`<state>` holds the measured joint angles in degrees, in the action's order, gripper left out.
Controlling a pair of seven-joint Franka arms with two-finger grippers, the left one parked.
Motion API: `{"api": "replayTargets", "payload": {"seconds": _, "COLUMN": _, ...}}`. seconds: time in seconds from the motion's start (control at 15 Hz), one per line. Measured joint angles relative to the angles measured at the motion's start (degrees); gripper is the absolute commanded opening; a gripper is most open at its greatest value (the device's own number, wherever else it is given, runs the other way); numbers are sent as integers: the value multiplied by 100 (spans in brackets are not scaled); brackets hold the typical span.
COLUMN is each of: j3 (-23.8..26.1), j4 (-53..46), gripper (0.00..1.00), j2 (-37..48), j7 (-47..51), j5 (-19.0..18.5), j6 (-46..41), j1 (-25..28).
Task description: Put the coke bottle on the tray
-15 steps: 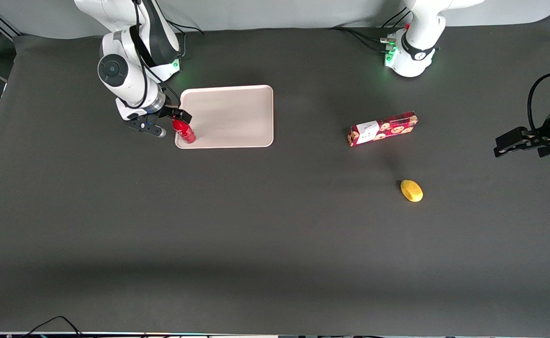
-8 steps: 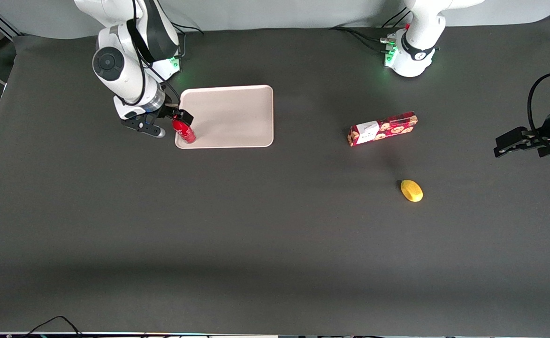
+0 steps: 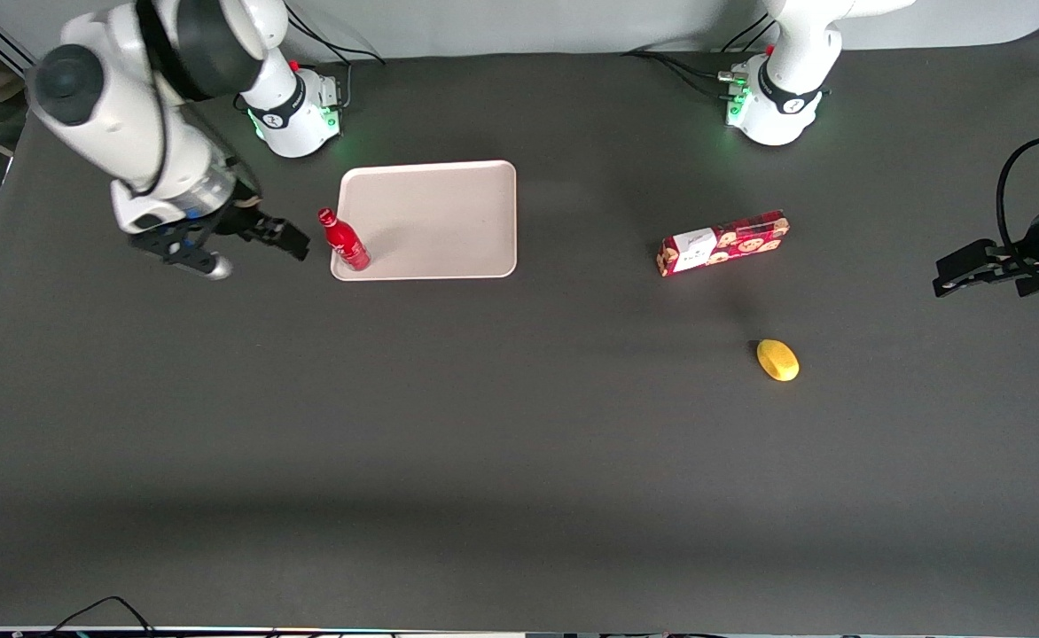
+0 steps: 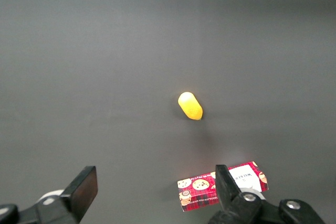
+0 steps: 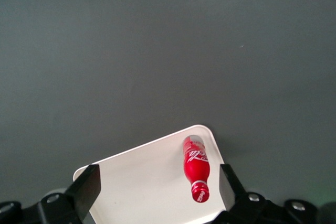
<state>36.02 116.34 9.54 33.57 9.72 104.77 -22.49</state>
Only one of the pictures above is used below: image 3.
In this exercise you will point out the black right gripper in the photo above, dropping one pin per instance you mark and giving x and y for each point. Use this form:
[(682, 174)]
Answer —
[(238, 219)]

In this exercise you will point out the red coke bottle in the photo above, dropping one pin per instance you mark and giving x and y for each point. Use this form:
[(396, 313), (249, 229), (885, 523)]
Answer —
[(345, 241)]

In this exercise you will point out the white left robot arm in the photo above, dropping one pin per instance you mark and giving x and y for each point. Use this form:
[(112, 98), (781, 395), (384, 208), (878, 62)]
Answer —
[(785, 97)]

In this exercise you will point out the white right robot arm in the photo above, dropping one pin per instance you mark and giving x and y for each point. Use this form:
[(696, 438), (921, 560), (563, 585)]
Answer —
[(129, 115)]

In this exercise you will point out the beige plastic tray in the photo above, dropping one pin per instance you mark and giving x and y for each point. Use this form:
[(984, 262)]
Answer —
[(435, 220)]

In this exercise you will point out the yellow lemon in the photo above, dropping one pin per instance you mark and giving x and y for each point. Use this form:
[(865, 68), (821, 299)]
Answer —
[(777, 360)]

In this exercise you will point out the red cookie box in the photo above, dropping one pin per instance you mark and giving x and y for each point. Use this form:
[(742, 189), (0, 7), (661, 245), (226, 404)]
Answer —
[(723, 243)]

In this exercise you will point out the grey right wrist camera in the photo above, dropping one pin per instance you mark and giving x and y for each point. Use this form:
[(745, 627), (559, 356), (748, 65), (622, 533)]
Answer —
[(214, 266)]

